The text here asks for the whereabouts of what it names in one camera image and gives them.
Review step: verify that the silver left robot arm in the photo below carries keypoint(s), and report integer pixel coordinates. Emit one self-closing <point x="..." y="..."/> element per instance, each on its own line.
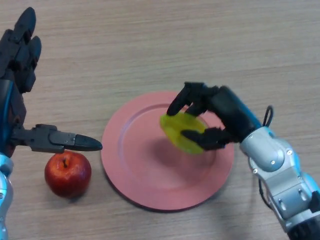
<point x="5" y="200"/>

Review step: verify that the pink round plate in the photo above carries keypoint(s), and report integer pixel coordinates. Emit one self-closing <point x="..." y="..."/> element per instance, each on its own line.
<point x="150" y="180"/>

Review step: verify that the yellow starfruit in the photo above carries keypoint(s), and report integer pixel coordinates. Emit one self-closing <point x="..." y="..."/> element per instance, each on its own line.
<point x="175" y="130"/>

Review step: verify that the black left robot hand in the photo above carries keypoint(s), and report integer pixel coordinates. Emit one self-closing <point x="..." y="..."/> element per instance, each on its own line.
<point x="10" y="105"/>

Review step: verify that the red apple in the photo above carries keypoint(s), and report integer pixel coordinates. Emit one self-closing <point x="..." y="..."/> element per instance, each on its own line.
<point x="67" y="177"/>

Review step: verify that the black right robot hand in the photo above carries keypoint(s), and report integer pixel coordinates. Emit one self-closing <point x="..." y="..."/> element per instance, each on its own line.
<point x="232" y="112"/>

